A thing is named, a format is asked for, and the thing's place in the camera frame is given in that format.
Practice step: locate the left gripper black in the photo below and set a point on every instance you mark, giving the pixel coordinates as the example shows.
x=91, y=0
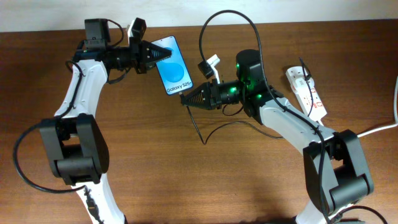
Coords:
x=140, y=50

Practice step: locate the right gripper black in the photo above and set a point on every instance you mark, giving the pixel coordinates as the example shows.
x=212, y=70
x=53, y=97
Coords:
x=214, y=94

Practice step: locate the blue screen Galaxy smartphone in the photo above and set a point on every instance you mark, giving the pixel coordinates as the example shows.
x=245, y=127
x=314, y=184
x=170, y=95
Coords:
x=173, y=70

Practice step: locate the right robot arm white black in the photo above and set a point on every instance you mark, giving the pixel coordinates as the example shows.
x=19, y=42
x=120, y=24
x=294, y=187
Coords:
x=337, y=175

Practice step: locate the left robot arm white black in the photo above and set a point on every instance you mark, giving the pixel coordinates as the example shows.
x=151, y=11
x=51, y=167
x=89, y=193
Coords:
x=75, y=147

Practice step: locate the white charger plug adapter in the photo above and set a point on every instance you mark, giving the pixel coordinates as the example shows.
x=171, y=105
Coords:
x=301, y=84

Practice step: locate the white power strip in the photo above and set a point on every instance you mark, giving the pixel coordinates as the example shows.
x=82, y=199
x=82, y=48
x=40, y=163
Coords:
x=309, y=100

